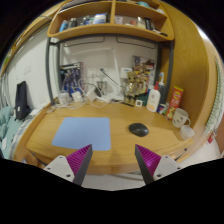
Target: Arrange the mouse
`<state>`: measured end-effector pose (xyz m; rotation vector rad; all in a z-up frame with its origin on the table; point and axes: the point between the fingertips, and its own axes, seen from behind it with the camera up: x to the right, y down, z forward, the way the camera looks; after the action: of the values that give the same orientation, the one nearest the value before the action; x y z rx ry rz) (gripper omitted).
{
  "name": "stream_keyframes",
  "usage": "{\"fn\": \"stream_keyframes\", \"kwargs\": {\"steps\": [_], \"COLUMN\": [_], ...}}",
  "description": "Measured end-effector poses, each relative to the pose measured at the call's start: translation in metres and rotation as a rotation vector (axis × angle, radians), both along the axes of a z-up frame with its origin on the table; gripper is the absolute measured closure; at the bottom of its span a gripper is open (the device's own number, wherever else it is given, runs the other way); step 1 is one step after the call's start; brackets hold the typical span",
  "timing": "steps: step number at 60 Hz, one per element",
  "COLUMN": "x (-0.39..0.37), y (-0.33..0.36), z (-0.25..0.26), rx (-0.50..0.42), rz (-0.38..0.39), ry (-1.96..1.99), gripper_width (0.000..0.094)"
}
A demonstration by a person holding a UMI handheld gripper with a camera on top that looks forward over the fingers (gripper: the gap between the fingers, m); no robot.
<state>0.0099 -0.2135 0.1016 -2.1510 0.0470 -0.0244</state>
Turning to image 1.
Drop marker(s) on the small white cube clock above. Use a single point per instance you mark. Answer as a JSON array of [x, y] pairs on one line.
[[138, 103]]

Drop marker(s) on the printed picture box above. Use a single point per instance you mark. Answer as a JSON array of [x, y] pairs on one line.
[[148, 61]]

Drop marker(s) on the white wall box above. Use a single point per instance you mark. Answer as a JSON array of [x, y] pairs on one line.
[[126, 73]]

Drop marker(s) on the white power adapter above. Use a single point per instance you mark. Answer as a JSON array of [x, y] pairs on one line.
[[90, 93]]

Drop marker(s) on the clear plastic cup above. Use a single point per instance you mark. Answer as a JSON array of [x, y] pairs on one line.
[[186, 132]]

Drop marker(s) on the clear jar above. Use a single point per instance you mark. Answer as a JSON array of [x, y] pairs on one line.
[[64, 98]]

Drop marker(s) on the red chip can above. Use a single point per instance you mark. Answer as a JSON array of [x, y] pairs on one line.
[[175, 100]]

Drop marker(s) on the blue model kit box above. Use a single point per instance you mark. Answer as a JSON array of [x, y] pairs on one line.
[[70, 78]]

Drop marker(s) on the black computer mouse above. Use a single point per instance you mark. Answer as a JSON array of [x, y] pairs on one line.
[[138, 129]]

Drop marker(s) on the metal cup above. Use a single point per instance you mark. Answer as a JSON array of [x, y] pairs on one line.
[[101, 86]]

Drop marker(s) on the white red-capped lotion bottle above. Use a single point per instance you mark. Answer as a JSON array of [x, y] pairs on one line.
[[153, 99]]

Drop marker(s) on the teal cloth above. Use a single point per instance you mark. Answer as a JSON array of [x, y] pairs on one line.
[[7, 123]]

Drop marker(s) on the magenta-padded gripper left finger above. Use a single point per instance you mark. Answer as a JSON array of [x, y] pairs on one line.
[[59, 165]]

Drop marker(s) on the white charger block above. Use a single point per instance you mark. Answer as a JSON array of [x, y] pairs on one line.
[[77, 96]]

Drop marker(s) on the dark grey metal frame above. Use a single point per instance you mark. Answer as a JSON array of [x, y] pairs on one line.
[[48, 70]]

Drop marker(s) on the white mug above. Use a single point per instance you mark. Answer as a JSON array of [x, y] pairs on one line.
[[180, 118]]

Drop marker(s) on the small blue box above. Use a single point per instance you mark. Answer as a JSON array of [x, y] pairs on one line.
[[162, 108]]

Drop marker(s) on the wooden shelf unit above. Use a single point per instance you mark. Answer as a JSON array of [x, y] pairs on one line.
[[110, 29]]

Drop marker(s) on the light blue mouse pad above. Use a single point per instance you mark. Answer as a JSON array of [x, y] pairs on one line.
[[81, 132]]

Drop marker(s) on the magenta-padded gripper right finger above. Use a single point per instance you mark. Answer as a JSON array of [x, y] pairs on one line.
[[165, 165]]

